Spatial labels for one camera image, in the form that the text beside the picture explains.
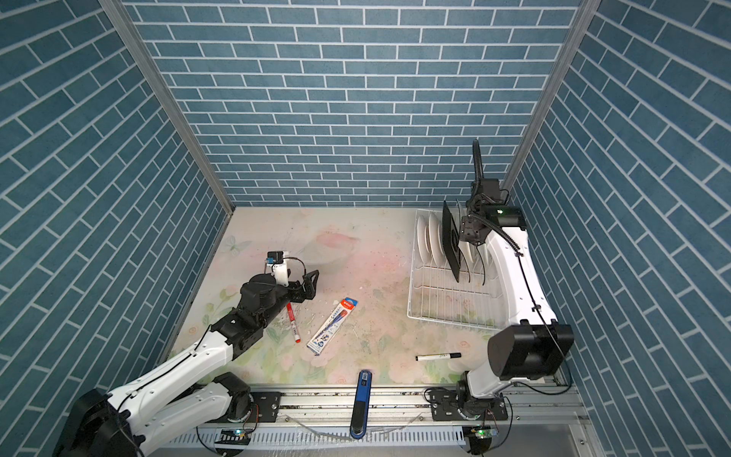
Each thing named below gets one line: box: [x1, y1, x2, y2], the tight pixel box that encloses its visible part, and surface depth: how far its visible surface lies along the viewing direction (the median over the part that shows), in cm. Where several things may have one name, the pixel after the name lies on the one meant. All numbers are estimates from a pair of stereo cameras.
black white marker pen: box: [414, 352, 462, 361], surface depth 84 cm
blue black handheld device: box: [349, 369, 373, 440], surface depth 75 cm
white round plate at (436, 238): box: [428, 213, 444, 268], surface depth 95 cm
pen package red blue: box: [306, 297, 359, 357], surface depth 88 cm
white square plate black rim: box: [472, 138, 485, 185], surface depth 65 cm
